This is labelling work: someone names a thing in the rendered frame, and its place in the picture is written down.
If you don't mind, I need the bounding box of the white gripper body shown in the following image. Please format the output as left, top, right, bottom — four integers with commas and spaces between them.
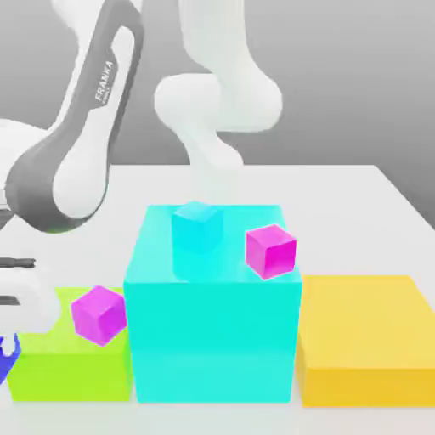
0, 269, 63, 336

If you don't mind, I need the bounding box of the small blue cube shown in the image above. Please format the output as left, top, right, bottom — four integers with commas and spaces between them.
0, 334, 22, 386

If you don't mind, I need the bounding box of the small magenta cube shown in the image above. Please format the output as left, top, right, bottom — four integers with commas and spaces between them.
245, 223, 298, 281
70, 285, 129, 348

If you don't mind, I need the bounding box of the small cyan cube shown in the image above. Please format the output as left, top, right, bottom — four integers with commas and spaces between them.
171, 200, 224, 255

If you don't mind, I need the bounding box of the large green box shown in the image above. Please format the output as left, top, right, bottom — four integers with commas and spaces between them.
6, 286, 134, 403

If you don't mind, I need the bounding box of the large cyan box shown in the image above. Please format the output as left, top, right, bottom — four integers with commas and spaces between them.
122, 203, 304, 404

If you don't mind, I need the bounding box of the large yellow box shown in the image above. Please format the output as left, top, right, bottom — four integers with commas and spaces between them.
294, 274, 435, 408

